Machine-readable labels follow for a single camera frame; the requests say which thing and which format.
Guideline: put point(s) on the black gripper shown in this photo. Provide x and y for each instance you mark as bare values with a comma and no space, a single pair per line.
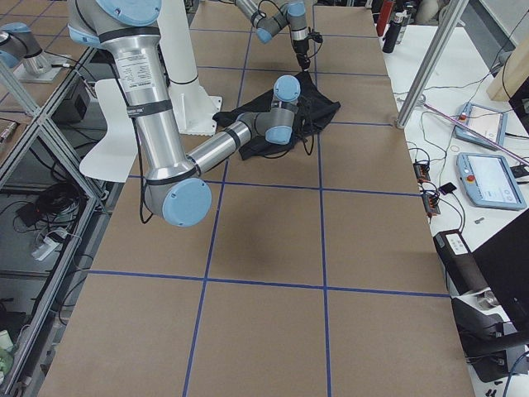
301,49

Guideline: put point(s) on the black graphic t-shirt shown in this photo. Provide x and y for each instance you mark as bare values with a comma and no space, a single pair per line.
315,112

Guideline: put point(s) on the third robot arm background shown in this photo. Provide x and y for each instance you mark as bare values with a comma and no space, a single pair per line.
20,50

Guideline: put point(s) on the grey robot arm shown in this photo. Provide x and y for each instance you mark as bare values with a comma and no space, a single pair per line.
291,15
146,40

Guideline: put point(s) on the black water bottle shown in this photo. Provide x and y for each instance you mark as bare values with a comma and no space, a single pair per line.
393,31

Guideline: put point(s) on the red water bottle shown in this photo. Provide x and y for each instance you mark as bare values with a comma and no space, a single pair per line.
383,17

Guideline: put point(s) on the far teach pendant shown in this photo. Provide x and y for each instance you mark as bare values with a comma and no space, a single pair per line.
486,121

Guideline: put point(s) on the teach pendant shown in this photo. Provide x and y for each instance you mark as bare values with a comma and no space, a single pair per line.
489,182
486,121

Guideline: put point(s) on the white plastic chair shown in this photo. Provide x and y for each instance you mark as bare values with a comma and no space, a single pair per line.
112,158

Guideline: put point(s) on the near teach pendant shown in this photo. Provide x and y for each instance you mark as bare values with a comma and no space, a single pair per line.
489,182

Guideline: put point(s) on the black box with label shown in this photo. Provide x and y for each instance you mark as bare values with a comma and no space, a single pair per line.
459,262

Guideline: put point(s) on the black monitor right edge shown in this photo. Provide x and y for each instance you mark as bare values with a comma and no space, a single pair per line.
503,262

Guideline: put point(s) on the white power strip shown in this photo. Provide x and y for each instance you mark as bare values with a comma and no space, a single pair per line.
50,242

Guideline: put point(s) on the black stand base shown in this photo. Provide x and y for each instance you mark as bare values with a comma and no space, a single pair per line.
491,345

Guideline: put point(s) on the aluminium frame post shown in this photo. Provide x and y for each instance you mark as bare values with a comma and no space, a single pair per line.
432,56

